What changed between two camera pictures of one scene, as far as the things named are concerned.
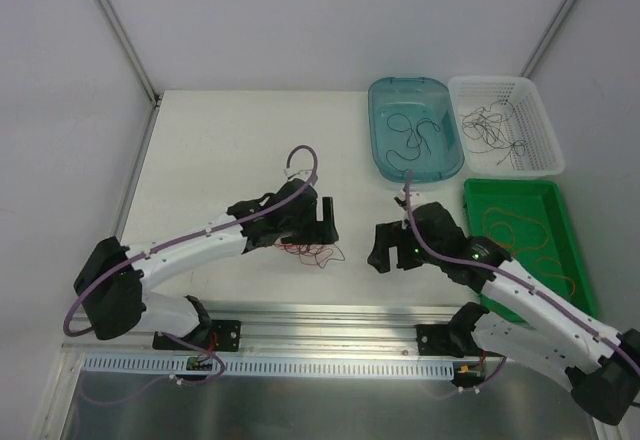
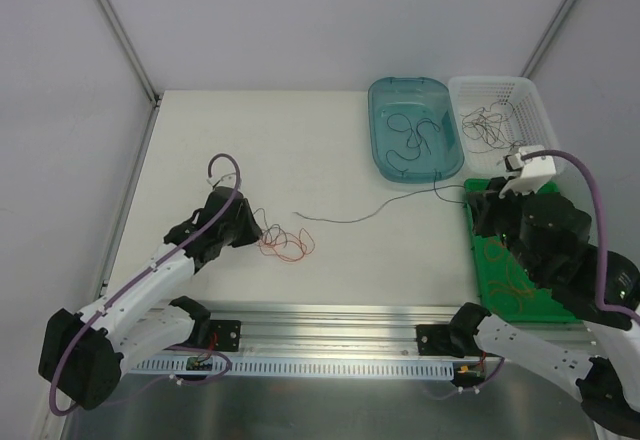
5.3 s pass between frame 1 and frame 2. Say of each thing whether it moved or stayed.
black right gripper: moved
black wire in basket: stayed
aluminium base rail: stayed
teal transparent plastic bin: stayed
